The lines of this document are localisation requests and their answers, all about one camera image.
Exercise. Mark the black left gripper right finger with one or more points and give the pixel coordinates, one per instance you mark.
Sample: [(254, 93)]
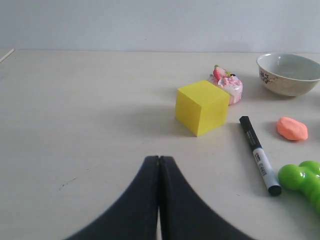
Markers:
[(183, 214)]

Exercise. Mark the green toy bone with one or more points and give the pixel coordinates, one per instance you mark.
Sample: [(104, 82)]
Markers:
[(303, 178)]

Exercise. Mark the black white marker pen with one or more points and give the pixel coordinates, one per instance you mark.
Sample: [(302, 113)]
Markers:
[(270, 180)]

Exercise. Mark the pink toy cake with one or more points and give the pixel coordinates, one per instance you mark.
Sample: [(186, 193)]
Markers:
[(228, 82)]

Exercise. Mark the orange clay blob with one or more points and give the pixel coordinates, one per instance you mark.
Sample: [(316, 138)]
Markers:
[(292, 129)]

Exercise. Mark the white ceramic bowl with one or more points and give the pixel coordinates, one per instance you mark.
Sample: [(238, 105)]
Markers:
[(288, 74)]

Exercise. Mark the yellow foam cube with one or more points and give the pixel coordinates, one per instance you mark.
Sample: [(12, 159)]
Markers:
[(201, 107)]

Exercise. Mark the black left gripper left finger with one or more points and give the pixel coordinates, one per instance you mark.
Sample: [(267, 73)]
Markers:
[(134, 215)]

